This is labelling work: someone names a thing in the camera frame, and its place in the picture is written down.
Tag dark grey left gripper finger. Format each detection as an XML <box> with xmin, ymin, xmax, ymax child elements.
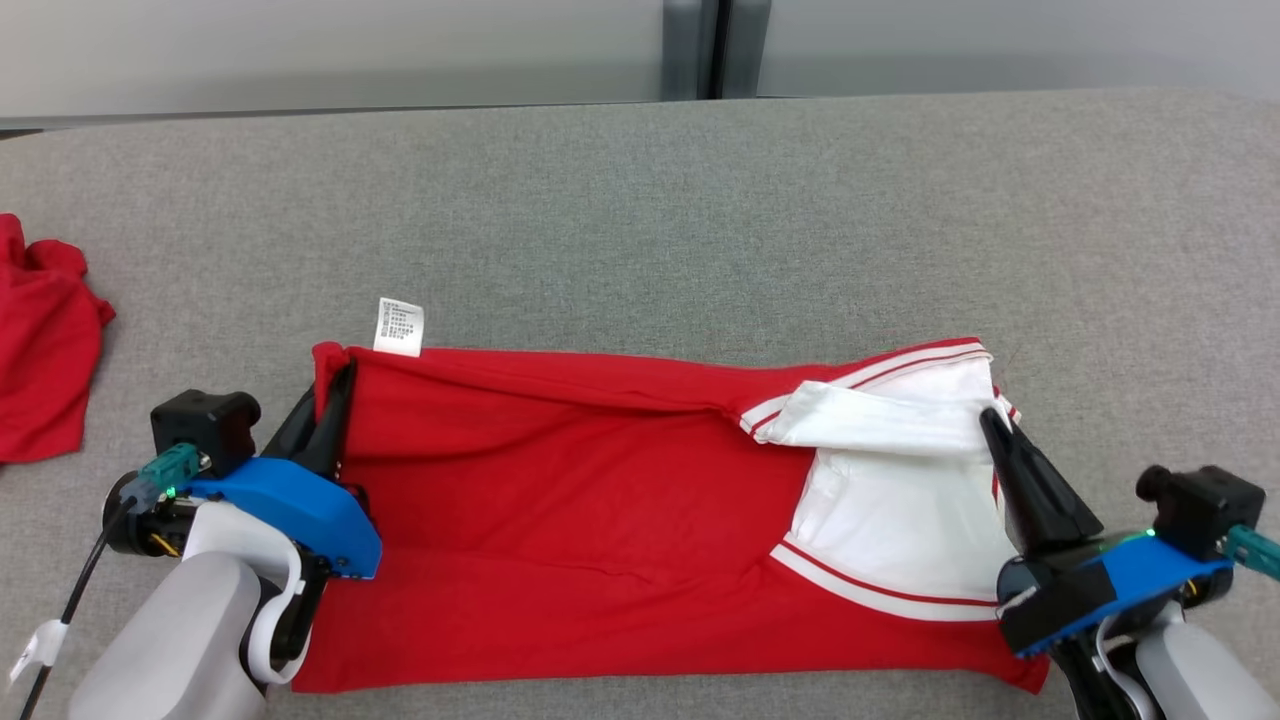
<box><xmin>262</xmin><ymin>390</ymin><xmax>323</xmax><ymax>471</ymax></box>
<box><xmin>305</xmin><ymin>362</ymin><xmax>357</xmax><ymax>479</ymax></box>

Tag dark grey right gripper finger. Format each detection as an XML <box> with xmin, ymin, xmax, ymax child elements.
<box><xmin>980</xmin><ymin>408</ymin><xmax>1051</xmax><ymax>556</ymax></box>
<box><xmin>1015</xmin><ymin>440</ymin><xmax>1104</xmax><ymax>546</ymax></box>

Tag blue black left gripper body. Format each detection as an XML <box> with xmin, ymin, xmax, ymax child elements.
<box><xmin>103</xmin><ymin>457</ymin><xmax>383</xmax><ymax>579</ymax></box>

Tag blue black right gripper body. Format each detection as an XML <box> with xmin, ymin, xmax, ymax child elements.
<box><xmin>998</xmin><ymin>535</ymin><xmax>1233</xmax><ymax>658</ymax></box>

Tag red jersey with white sleeves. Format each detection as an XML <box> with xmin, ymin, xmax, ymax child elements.
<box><xmin>292</xmin><ymin>298</ymin><xmax>1051</xmax><ymax>696</ymax></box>

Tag red shorts with white stripe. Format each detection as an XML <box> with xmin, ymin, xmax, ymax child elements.
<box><xmin>0</xmin><ymin>213</ymin><xmax>116</xmax><ymax>464</ymax></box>

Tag black right cable teal plug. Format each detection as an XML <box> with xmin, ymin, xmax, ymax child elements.
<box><xmin>1225</xmin><ymin>525</ymin><xmax>1280</xmax><ymax>581</ymax></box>

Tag black cable teal plug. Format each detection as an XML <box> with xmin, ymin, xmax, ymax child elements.
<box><xmin>20</xmin><ymin>443</ymin><xmax>206</xmax><ymax>720</ymax></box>
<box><xmin>1225</xmin><ymin>525</ymin><xmax>1280</xmax><ymax>581</ymax></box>

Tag black left cable teal plug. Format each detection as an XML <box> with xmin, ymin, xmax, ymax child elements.
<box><xmin>20</xmin><ymin>443</ymin><xmax>206</xmax><ymax>720</ymax></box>

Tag white left cable label tag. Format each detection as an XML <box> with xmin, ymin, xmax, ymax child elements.
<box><xmin>8</xmin><ymin>620</ymin><xmax>67</xmax><ymax>683</ymax></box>

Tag grey partition post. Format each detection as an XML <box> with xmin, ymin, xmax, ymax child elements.
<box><xmin>662</xmin><ymin>0</ymin><xmax>773</xmax><ymax>101</ymax></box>

